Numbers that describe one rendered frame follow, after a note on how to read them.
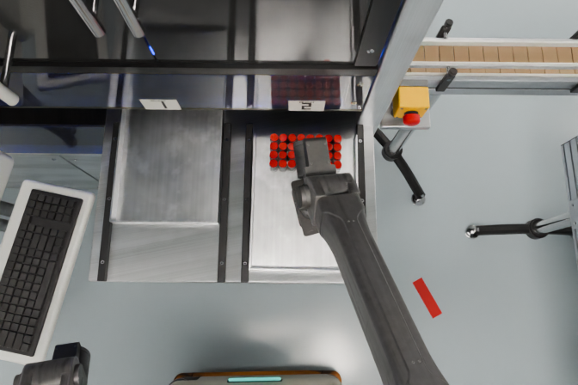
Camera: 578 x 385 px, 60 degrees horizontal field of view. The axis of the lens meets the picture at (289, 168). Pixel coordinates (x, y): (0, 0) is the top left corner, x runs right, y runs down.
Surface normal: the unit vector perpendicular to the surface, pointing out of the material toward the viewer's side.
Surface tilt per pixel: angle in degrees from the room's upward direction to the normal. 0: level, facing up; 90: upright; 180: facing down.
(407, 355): 37
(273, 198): 0
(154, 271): 0
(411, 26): 90
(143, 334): 0
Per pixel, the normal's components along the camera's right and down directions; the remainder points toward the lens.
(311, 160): 0.17, -0.26
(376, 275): 0.05, -0.79
